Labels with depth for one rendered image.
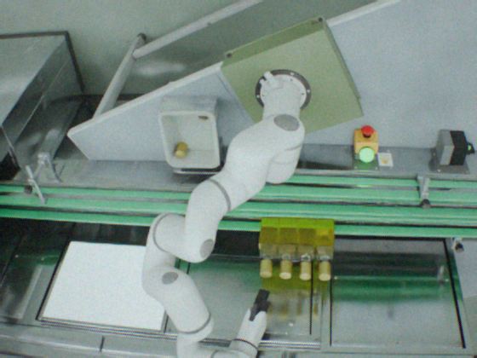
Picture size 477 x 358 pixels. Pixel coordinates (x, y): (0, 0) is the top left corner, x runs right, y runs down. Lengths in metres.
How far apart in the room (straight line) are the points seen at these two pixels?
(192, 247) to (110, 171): 0.82
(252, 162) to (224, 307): 0.65
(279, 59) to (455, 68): 0.52
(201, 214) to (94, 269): 0.80
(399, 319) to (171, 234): 0.84
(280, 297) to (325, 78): 0.68
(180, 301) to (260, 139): 0.38
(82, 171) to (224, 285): 0.64
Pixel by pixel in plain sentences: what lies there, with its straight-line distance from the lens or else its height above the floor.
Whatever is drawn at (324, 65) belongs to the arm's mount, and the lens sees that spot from 1.34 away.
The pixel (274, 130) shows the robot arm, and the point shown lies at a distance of 1.08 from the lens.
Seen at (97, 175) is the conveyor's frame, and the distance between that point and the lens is 1.77.
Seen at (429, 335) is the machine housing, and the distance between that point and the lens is 1.61.
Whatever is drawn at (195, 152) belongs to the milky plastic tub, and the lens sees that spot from 1.65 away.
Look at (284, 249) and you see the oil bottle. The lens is 1.49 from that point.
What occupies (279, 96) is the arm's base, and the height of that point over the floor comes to 0.92.
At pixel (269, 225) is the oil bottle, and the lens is 1.54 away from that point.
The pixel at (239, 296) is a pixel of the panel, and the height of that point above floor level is 1.16.
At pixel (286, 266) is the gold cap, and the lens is 1.46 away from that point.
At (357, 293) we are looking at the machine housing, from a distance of 1.64.
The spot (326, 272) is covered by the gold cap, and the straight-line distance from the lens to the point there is 1.46.
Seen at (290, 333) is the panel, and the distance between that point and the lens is 1.51.
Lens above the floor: 1.99
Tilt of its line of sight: 44 degrees down
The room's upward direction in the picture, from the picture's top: 171 degrees counter-clockwise
